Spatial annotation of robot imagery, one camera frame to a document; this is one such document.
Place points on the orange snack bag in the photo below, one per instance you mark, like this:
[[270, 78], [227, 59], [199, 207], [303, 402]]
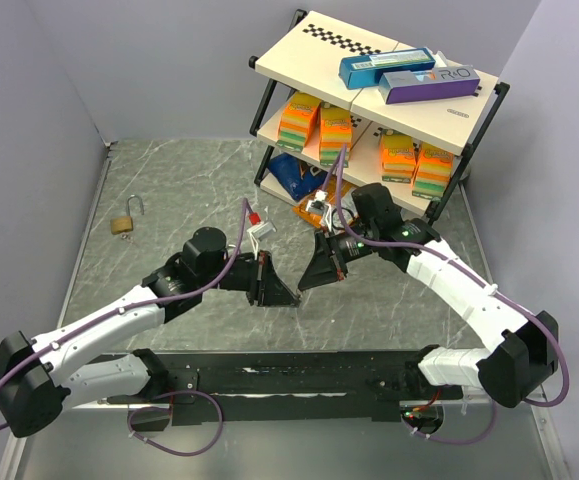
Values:
[[349, 210]]

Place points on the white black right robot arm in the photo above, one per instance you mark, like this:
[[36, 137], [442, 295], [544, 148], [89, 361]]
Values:
[[519, 349]]

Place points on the orange sponge pack far right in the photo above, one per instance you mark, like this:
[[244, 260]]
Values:
[[432, 173]]

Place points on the blue snack bag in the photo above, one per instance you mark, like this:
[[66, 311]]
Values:
[[297, 177]]

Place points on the orange sponge pack far left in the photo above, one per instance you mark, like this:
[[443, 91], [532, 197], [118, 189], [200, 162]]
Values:
[[298, 121]]

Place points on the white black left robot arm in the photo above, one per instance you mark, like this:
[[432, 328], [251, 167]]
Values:
[[165, 294]]

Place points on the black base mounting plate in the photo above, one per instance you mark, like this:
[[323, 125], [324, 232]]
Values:
[[294, 385]]

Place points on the blue rectangular box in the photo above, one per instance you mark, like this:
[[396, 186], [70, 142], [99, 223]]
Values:
[[366, 70]]

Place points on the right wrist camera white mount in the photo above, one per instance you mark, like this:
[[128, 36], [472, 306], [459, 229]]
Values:
[[321, 211]]

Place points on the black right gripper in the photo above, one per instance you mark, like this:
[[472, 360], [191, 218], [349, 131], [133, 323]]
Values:
[[324, 268]]

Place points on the purple grey R+O box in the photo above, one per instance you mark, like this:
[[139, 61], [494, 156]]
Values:
[[435, 84]]

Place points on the aluminium rail frame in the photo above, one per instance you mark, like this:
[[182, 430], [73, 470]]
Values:
[[29, 398]]

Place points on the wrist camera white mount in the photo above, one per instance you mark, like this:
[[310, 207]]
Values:
[[321, 211], [258, 231]]

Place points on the small keys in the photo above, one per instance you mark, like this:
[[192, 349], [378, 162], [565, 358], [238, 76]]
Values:
[[127, 238]]

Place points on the brass padlock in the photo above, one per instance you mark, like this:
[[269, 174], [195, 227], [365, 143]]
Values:
[[124, 224]]

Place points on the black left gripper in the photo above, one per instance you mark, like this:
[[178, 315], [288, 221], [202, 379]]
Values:
[[265, 286]]

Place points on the beige black three-tier shelf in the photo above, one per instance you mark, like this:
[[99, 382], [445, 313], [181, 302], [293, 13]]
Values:
[[306, 59]]

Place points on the orange sponge pack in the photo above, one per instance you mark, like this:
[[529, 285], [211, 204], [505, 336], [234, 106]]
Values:
[[432, 173], [298, 121], [335, 133], [397, 156]]

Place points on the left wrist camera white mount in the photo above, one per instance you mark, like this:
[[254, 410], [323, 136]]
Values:
[[258, 231]]

